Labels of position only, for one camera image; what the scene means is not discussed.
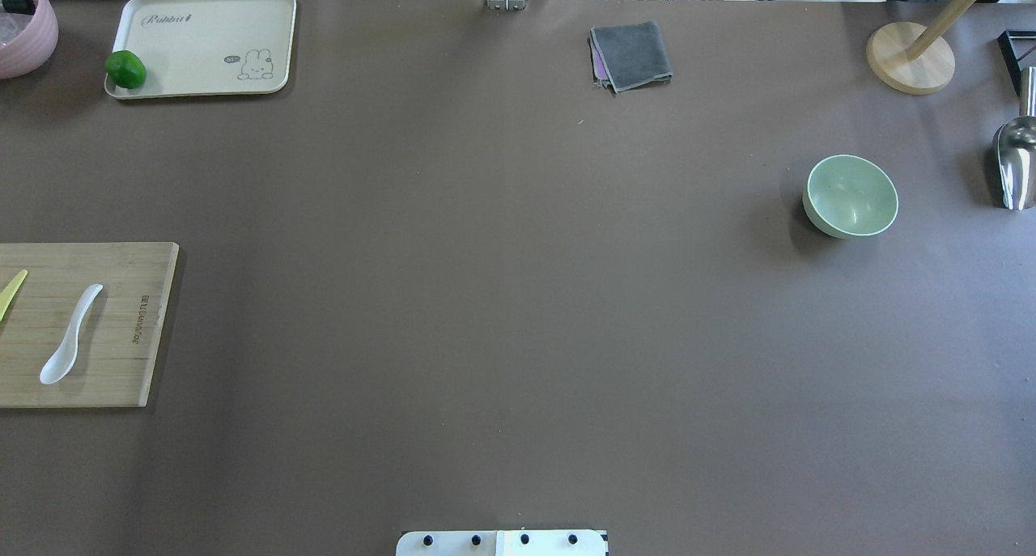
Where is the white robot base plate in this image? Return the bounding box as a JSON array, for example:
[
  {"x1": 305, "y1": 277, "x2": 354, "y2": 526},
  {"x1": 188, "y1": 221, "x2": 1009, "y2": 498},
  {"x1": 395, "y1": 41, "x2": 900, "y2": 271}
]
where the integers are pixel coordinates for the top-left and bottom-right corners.
[{"x1": 395, "y1": 528, "x2": 609, "y2": 555}]

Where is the cream rabbit tray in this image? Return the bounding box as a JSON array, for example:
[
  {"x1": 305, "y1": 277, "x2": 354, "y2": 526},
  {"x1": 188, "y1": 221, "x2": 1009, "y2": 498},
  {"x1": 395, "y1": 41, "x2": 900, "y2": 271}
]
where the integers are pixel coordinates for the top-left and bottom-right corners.
[{"x1": 104, "y1": 0, "x2": 296, "y2": 100}]

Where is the white plastic spoon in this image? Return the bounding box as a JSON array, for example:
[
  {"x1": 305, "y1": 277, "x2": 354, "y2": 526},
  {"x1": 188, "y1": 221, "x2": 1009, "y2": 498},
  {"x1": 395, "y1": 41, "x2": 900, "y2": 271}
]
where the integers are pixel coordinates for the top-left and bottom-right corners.
[{"x1": 38, "y1": 284, "x2": 104, "y2": 385}]

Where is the light green bowl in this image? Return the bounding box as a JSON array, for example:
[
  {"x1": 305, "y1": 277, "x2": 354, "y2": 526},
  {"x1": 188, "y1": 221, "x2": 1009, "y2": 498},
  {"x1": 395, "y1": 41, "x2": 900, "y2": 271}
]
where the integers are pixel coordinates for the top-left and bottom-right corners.
[{"x1": 802, "y1": 155, "x2": 899, "y2": 239}]

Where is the green lime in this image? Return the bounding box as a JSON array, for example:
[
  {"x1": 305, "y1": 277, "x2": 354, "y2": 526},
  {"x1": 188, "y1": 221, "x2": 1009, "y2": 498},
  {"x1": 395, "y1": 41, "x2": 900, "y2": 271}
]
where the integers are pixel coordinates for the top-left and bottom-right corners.
[{"x1": 104, "y1": 49, "x2": 148, "y2": 89}]

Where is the metal scoop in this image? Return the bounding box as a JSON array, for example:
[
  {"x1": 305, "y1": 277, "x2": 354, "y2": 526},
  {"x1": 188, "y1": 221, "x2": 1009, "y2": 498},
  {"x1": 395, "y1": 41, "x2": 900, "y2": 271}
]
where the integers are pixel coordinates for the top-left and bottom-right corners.
[{"x1": 994, "y1": 66, "x2": 1035, "y2": 210}]

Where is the pink bowl with ice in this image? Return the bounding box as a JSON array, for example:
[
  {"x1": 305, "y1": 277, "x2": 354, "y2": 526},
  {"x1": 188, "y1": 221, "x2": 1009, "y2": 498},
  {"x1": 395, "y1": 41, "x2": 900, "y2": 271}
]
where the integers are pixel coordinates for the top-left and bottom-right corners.
[{"x1": 1, "y1": 0, "x2": 59, "y2": 80}]

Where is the wooden mug tree stand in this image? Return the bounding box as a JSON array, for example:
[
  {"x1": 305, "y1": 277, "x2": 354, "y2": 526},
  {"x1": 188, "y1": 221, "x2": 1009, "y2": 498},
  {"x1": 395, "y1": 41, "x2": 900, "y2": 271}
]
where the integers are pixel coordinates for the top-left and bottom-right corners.
[{"x1": 865, "y1": 0, "x2": 979, "y2": 95}]

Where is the yellow plastic knife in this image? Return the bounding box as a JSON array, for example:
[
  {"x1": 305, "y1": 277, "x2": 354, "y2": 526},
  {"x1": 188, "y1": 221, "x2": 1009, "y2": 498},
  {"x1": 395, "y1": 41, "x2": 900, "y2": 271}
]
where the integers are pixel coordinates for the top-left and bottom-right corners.
[{"x1": 0, "y1": 270, "x2": 28, "y2": 320}]

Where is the bamboo cutting board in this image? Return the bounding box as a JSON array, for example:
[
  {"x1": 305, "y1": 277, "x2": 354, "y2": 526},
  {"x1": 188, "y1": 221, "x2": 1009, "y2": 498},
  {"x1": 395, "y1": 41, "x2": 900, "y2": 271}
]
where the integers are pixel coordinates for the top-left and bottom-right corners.
[{"x1": 1, "y1": 242, "x2": 179, "y2": 409}]

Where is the folded grey cloth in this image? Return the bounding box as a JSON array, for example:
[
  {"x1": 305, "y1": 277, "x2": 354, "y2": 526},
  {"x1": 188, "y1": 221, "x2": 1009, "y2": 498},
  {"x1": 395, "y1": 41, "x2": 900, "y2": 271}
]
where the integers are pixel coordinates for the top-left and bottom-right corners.
[{"x1": 588, "y1": 20, "x2": 673, "y2": 94}]

